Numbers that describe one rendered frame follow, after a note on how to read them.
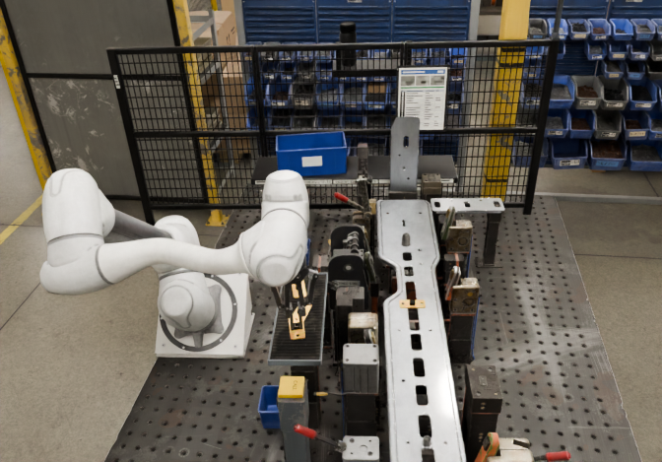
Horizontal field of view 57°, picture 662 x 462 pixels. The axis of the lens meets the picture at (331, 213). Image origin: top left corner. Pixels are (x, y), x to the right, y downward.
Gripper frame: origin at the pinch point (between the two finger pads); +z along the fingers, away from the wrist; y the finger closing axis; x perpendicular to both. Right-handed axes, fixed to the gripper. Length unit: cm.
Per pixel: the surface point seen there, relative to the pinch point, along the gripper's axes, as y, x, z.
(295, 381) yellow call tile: -1.9, -13.3, 9.5
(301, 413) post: -0.9, -18.1, 15.5
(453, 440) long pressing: 36, -24, 26
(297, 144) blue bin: 10, 132, 14
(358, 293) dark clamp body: 20.7, 27.7, 17.7
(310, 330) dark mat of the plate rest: 3.8, 4.3, 9.5
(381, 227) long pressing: 38, 75, 25
